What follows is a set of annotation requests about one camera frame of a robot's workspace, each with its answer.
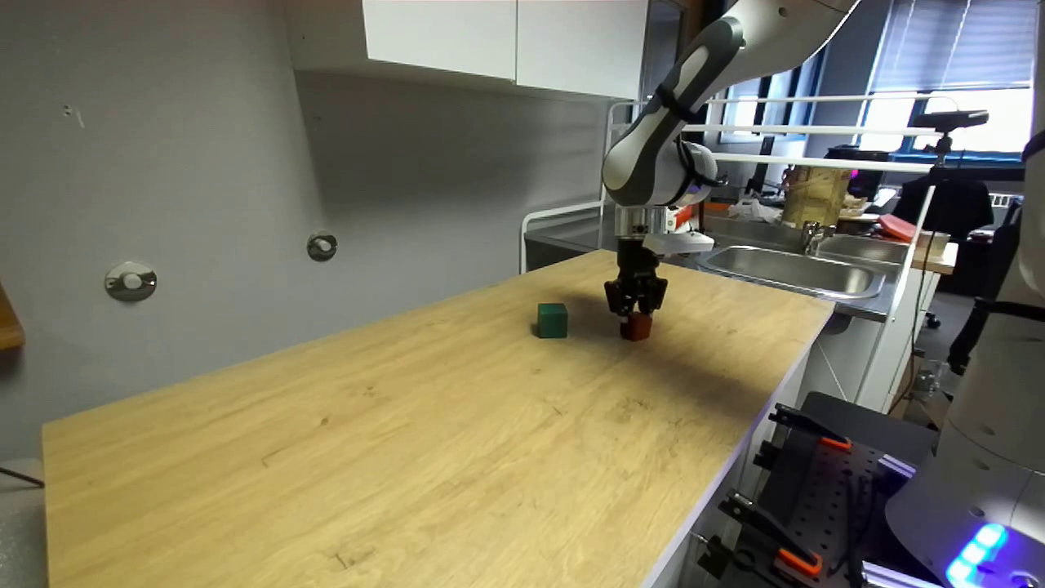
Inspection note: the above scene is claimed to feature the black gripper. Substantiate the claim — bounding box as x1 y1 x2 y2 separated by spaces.
600 239 670 327

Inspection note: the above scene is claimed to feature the orange block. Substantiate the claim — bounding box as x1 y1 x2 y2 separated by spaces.
617 310 658 348

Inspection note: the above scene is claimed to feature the green block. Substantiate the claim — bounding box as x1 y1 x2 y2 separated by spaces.
528 301 570 340

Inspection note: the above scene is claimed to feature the stainless steel sink counter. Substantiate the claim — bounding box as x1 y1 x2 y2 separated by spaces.
520 200 965 322

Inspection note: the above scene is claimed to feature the black orange bar clamp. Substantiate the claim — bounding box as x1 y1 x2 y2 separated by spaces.
696 491 834 588
765 401 865 463

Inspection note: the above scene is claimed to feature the black mounting plate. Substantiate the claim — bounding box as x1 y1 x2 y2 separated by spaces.
748 388 941 588

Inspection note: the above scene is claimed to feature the wide white wall cabinet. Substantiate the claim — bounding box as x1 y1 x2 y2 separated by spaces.
514 0 652 106

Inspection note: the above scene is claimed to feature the narrow white wall cabinet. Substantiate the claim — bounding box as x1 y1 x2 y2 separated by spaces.
358 0 521 84

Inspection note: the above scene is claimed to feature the camera on tripod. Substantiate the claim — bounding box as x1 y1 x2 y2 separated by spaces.
883 106 996 418

